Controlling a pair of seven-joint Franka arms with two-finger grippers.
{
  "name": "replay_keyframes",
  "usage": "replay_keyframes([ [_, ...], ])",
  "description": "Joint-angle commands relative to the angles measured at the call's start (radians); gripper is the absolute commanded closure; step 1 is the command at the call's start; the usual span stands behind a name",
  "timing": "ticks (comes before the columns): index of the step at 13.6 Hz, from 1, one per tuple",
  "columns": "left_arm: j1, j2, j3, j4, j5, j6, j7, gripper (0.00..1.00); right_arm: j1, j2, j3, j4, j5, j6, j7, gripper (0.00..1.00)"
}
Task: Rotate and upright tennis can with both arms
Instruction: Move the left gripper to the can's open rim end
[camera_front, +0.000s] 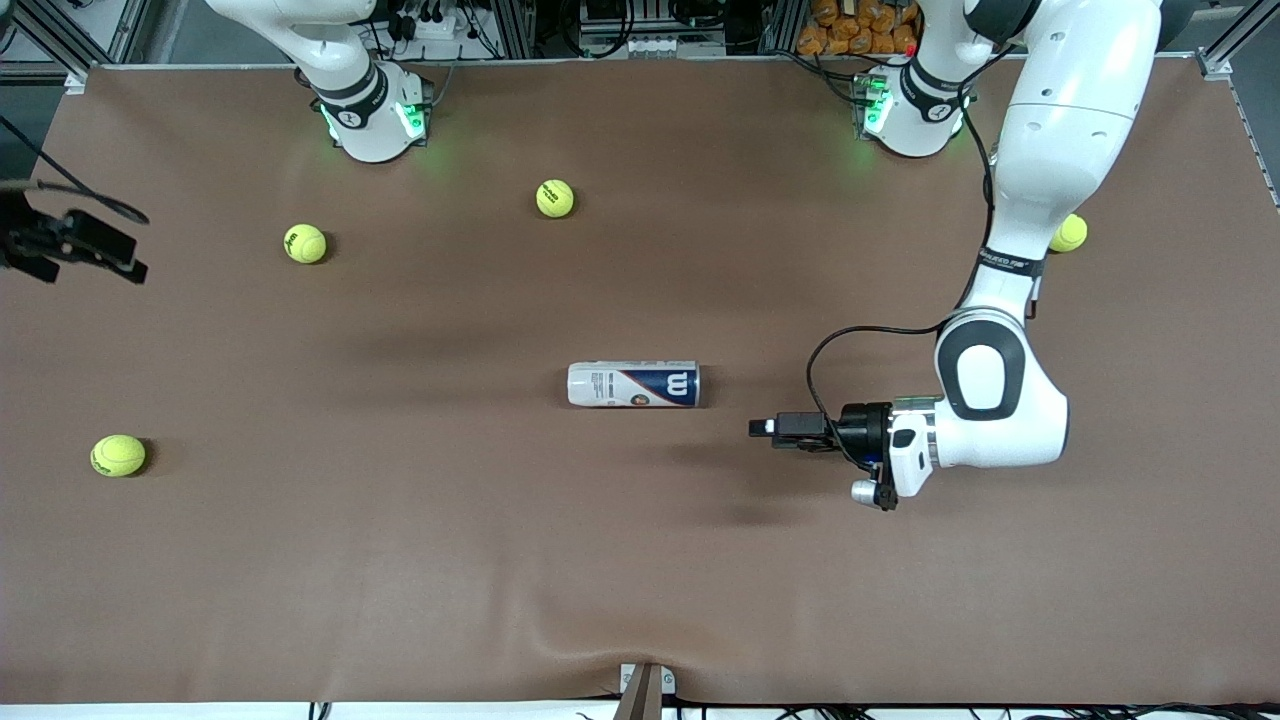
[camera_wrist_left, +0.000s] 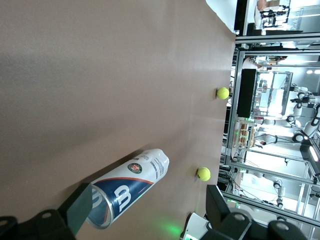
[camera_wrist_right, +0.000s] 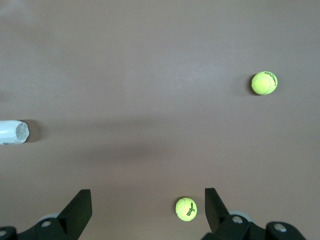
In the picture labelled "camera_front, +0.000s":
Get green lit base box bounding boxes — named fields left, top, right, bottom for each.
left=398, top=78, right=434, bottom=141
left=853, top=72, right=893, bottom=139

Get orange bagged items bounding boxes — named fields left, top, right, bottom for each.
left=798, top=0, right=921, bottom=57

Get white power strip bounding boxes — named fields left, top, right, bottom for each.
left=385, top=12, right=457, bottom=43

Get clear tennis ball can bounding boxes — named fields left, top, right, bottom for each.
left=567, top=361, right=702, bottom=409

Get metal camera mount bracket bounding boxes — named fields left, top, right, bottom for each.
left=612, top=662, right=677, bottom=720

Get brown table mat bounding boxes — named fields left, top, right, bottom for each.
left=0, top=55, right=1280, bottom=706

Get aluminium frame strut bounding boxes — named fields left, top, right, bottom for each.
left=490, top=0, right=538, bottom=59
left=760, top=0, right=803, bottom=56

